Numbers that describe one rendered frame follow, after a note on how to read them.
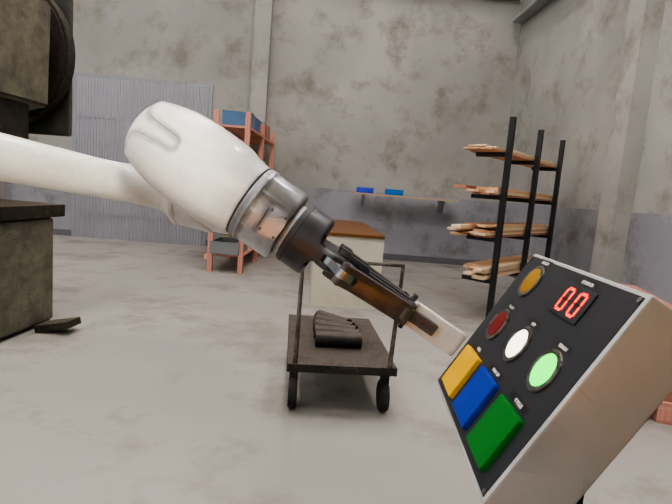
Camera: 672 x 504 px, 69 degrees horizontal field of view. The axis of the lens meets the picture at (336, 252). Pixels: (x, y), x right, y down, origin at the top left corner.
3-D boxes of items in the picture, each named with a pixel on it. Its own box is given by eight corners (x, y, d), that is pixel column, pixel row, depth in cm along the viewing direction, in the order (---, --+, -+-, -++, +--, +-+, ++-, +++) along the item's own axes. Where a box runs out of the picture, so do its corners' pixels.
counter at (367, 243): (309, 306, 531) (315, 231, 521) (310, 270, 765) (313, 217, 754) (378, 310, 536) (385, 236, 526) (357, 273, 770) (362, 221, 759)
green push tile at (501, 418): (478, 470, 54) (519, 419, 54) (464, 437, 62) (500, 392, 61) (491, 479, 55) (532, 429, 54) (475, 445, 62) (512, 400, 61)
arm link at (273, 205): (218, 237, 52) (263, 268, 53) (264, 166, 51) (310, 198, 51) (239, 230, 61) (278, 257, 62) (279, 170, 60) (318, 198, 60)
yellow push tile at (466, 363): (448, 396, 75) (477, 358, 74) (440, 378, 82) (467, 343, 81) (457, 403, 75) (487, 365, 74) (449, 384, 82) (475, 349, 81)
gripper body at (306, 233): (279, 251, 61) (340, 293, 61) (266, 260, 53) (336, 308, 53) (312, 202, 60) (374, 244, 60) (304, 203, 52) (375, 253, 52)
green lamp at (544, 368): (524, 390, 56) (529, 354, 55) (529, 378, 60) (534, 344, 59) (554, 398, 54) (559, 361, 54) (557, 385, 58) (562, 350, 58)
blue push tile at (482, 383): (460, 428, 65) (495, 384, 64) (450, 403, 72) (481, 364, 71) (471, 435, 65) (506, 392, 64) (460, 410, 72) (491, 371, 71)
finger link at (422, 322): (402, 299, 56) (404, 305, 53) (437, 324, 56) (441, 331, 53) (394, 309, 56) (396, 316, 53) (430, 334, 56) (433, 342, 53)
